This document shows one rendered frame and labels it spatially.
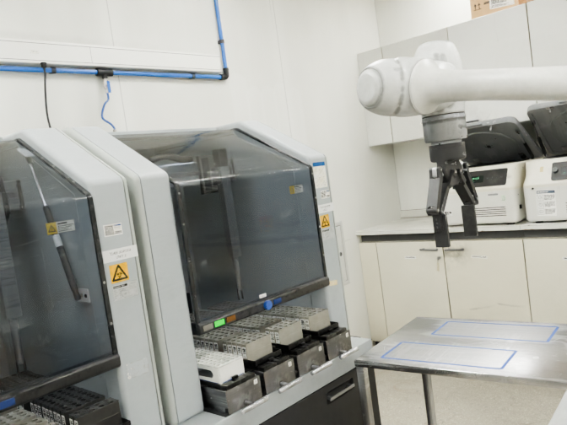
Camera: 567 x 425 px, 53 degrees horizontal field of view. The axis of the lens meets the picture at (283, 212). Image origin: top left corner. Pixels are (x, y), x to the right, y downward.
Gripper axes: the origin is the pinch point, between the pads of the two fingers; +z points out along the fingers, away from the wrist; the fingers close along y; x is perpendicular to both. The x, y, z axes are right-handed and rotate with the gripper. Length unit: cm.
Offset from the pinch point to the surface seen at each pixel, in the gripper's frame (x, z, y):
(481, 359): 10.5, 38.1, 26.7
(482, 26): 90, -93, 248
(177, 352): 75, 27, -24
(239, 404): 66, 45, -12
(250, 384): 66, 41, -7
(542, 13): 53, -90, 248
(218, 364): 72, 34, -13
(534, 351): 0, 38, 37
